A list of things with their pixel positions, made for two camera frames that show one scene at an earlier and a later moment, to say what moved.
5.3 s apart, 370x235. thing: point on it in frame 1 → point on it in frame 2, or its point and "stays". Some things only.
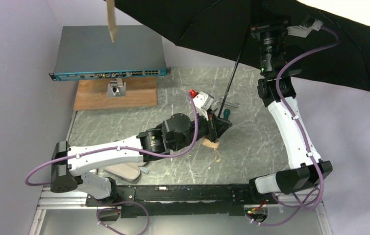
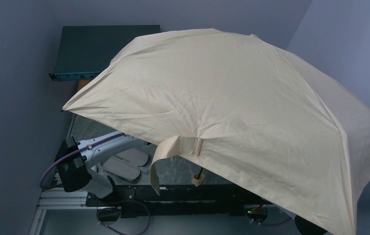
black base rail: [180, 200] stays
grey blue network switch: [87, 52] stays
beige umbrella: [353, 51] → [246, 114]
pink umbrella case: [128, 171] stays
